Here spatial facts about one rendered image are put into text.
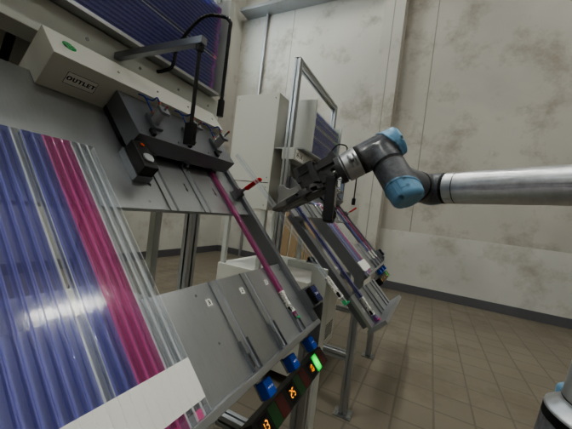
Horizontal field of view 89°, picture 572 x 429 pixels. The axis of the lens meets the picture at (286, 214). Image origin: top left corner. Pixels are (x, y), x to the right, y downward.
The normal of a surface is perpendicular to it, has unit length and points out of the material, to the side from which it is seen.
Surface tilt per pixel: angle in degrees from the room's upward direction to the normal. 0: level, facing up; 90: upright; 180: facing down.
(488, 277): 90
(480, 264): 90
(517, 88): 90
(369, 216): 90
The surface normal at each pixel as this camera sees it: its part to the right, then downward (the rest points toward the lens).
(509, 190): -0.78, 0.27
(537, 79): -0.45, -0.04
